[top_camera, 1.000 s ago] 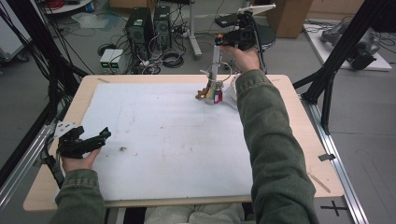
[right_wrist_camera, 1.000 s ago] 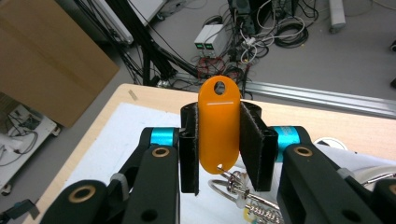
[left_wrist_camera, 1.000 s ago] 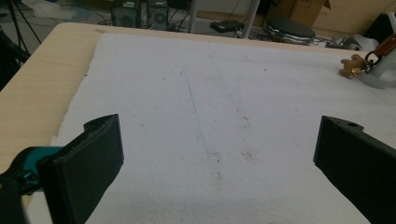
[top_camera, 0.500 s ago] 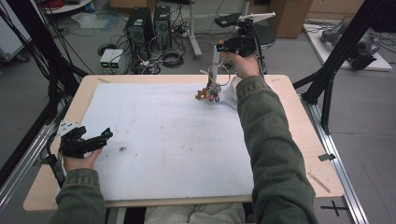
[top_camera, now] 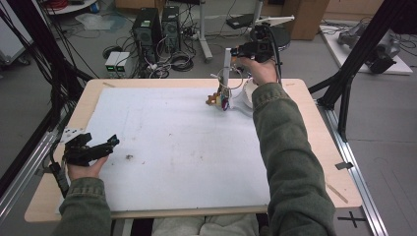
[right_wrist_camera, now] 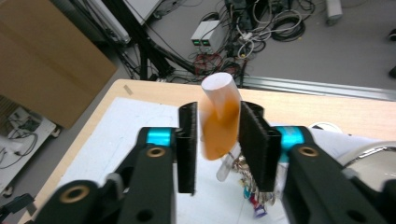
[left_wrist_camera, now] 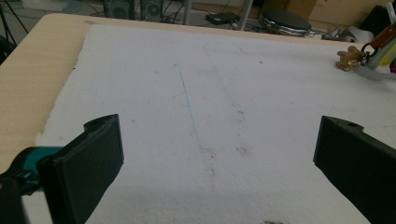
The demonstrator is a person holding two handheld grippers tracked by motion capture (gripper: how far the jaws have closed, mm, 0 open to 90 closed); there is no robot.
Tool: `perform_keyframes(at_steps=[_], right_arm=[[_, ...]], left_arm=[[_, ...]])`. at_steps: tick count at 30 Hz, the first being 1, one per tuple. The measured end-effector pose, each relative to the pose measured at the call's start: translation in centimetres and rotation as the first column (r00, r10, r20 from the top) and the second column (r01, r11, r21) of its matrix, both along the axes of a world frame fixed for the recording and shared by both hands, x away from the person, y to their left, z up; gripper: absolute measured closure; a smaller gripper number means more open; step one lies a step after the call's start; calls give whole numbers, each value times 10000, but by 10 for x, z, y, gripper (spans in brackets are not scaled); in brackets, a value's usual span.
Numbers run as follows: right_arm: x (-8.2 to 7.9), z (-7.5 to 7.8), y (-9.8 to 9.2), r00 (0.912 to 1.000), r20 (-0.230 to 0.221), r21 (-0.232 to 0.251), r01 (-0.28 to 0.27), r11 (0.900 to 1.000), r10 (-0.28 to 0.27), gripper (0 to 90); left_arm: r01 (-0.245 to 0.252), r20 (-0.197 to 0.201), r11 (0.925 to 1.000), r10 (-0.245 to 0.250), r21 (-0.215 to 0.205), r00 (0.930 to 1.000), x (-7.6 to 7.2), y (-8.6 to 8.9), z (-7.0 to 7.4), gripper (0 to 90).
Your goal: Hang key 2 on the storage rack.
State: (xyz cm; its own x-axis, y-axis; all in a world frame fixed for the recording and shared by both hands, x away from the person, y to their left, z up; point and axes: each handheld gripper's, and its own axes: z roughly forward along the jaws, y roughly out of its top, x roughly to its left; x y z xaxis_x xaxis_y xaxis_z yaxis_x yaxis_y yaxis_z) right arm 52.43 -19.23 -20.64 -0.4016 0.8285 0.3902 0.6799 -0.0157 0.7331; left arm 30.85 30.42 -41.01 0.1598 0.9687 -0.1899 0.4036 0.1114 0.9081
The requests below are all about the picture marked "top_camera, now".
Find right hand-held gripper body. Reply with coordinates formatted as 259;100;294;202
240;15;296;64

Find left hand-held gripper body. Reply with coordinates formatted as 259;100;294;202
60;127;110;167

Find white key stand with post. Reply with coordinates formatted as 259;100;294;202
209;46;256;118

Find key ring with coloured tags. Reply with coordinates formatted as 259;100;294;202
215;64;245;112

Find brown keychain with green cord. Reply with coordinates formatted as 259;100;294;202
205;91;221;107

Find person's left hand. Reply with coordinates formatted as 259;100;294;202
66;154;110;182

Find person's right hand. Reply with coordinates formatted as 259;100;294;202
237;56;279;87

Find black round stool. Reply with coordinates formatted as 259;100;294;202
249;25;292;53

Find flat black device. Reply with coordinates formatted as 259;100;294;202
225;13;264;30

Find white table leg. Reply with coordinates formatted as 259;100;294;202
197;0;214;64

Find brown cardboard box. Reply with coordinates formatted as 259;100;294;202
280;0;330;41

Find small black computer tower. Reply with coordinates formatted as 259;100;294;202
160;5;182;52

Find white foam mat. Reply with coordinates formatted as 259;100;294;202
58;86;271;214

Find white power supply unit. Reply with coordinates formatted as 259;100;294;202
115;51;132;75
104;51;122;75

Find large black computer tower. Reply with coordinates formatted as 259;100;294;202
132;7;163;65

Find white board with grey device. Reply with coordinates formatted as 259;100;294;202
319;18;414;77

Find person's legs light trousers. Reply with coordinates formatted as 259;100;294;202
150;213;261;236

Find round white table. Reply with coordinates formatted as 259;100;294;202
41;0;100;17

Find thin wooden stick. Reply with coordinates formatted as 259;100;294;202
324;181;349;205

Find right hand-held gripper cable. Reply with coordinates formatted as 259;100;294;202
267;25;283;84

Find hand-held gripper cable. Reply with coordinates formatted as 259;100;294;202
48;141;71;199
267;25;283;84

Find left hand-held gripper cable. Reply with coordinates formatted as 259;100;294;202
48;141;71;199

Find coiled black cables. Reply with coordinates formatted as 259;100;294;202
169;51;196;73

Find aluminium rail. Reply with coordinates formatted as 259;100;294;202
0;130;61;225
315;97;390;236

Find black metal frame strut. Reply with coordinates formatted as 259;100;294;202
308;0;417;143
0;0;94;132

